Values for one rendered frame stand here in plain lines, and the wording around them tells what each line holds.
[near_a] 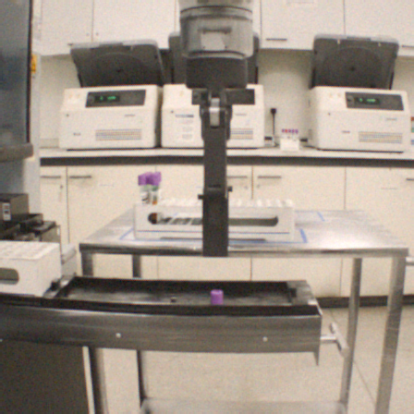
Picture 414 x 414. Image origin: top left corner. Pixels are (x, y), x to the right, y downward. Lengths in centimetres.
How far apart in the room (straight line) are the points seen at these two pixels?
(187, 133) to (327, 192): 82
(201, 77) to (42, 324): 36
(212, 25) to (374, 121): 249
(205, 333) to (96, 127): 248
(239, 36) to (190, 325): 34
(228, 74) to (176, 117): 237
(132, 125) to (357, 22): 148
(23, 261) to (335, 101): 253
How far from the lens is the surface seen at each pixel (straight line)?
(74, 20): 348
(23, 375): 109
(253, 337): 67
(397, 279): 102
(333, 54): 333
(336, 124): 303
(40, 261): 71
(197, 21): 64
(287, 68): 364
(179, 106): 301
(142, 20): 338
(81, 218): 314
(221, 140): 61
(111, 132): 306
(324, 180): 303
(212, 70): 64
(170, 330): 67
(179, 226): 103
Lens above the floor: 103
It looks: 8 degrees down
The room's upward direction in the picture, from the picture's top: straight up
